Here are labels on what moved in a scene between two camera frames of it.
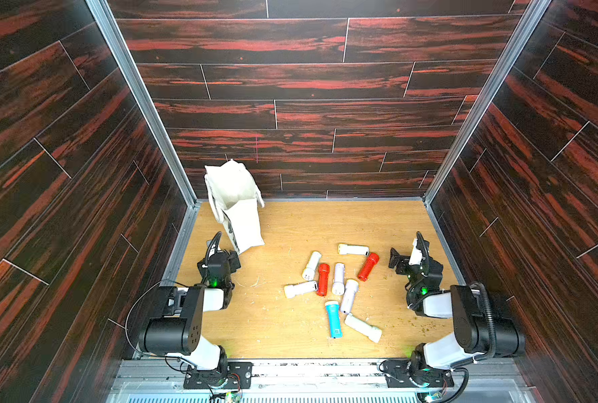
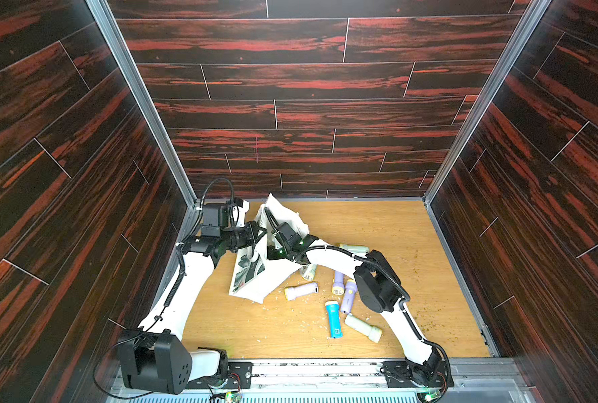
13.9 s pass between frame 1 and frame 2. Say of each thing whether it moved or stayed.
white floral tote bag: moved
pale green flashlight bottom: stayed
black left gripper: moved
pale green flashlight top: stayed
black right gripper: moved
